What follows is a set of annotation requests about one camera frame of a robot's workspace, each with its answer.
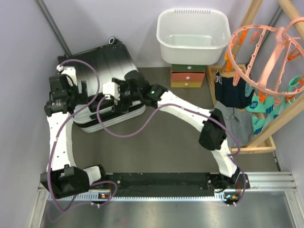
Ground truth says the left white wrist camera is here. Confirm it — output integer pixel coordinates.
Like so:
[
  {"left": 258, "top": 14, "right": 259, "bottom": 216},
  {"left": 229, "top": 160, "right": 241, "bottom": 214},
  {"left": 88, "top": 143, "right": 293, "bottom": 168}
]
[{"left": 56, "top": 65, "right": 77, "bottom": 86}]

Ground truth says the purple cable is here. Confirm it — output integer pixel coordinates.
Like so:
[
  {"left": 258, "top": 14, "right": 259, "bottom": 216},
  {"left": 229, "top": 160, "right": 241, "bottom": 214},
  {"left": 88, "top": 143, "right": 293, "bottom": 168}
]
[
  {"left": 46, "top": 59, "right": 119, "bottom": 212},
  {"left": 96, "top": 95, "right": 247, "bottom": 207}
]

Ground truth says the teal patterned sock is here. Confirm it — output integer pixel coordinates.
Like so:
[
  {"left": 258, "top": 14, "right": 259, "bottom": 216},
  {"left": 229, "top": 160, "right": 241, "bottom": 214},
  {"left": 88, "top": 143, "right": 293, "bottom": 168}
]
[{"left": 244, "top": 75, "right": 304, "bottom": 135}]

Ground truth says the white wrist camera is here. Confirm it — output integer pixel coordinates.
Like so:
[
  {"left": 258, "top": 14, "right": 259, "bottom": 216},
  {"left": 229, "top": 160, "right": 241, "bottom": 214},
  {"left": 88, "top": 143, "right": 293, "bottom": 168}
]
[
  {"left": 56, "top": 65, "right": 77, "bottom": 86},
  {"left": 102, "top": 82, "right": 120, "bottom": 100}
]

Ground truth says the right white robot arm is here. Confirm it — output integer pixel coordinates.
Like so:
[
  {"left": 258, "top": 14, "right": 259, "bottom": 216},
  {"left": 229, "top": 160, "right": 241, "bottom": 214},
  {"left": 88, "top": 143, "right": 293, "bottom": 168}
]
[{"left": 110, "top": 70, "right": 245, "bottom": 188}]

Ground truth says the grey button shirt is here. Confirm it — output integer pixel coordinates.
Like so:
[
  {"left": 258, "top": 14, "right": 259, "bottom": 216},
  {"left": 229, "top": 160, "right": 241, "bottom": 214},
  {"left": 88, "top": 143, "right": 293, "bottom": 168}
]
[{"left": 214, "top": 101, "right": 254, "bottom": 147}]

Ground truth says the wooden drying rack frame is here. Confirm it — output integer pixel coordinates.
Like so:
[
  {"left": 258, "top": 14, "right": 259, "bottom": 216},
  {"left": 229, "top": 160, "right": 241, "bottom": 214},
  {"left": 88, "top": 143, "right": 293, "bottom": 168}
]
[{"left": 206, "top": 0, "right": 304, "bottom": 154}]

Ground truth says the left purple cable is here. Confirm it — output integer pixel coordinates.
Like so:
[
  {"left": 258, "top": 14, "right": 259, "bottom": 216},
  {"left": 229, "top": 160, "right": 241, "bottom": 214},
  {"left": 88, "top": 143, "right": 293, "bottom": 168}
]
[{"left": 46, "top": 59, "right": 119, "bottom": 212}]

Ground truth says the white plastic basin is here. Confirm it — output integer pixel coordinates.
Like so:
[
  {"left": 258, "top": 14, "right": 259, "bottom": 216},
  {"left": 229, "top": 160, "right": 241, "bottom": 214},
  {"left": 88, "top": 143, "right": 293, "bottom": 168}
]
[{"left": 156, "top": 8, "right": 231, "bottom": 65}]

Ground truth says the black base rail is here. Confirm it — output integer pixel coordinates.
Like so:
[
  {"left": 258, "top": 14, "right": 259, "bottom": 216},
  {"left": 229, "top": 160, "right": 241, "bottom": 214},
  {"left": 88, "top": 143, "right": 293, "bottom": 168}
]
[{"left": 103, "top": 172, "right": 250, "bottom": 197}]

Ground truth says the black and white suitcase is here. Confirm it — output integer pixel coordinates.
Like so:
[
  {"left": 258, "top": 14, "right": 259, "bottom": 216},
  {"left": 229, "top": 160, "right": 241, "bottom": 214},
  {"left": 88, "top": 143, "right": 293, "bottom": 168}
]
[{"left": 58, "top": 37, "right": 137, "bottom": 133}]

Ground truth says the small colourful drawer cabinet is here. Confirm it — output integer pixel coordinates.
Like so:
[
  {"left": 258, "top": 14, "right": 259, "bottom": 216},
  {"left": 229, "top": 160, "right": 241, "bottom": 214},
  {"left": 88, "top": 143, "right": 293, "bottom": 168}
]
[{"left": 171, "top": 64, "right": 207, "bottom": 88}]

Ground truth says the pink round clip hanger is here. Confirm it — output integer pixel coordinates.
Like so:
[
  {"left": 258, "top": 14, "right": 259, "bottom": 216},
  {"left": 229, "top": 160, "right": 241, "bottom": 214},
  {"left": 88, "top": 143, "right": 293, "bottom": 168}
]
[{"left": 226, "top": 17, "right": 304, "bottom": 105}]

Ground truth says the dark navy garment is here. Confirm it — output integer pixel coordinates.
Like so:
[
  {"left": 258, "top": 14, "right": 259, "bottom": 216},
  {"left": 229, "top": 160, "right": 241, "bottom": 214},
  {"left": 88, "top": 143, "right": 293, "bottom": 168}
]
[{"left": 214, "top": 70, "right": 254, "bottom": 109}]

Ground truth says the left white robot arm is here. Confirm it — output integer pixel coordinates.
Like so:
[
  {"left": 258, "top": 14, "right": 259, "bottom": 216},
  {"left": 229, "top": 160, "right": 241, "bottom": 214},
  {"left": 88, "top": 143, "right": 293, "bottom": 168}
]
[{"left": 40, "top": 73, "right": 108, "bottom": 199}]

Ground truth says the aluminium frame rail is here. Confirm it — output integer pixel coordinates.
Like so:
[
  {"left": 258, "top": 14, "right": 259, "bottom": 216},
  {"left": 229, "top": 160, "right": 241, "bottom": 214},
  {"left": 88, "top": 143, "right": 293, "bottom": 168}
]
[{"left": 29, "top": 171, "right": 304, "bottom": 228}]

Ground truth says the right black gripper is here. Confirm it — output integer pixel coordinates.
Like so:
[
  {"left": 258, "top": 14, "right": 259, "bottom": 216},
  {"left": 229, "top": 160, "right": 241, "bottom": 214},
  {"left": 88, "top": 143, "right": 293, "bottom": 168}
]
[{"left": 112, "top": 79, "right": 142, "bottom": 114}]

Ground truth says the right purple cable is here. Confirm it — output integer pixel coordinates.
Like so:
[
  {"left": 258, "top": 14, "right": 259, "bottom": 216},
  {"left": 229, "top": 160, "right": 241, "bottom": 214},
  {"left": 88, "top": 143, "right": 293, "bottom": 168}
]
[{"left": 96, "top": 95, "right": 247, "bottom": 207}]

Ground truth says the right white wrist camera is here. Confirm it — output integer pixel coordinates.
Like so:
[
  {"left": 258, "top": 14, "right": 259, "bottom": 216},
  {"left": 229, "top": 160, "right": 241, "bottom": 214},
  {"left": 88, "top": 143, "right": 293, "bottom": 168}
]
[{"left": 102, "top": 82, "right": 120, "bottom": 100}]

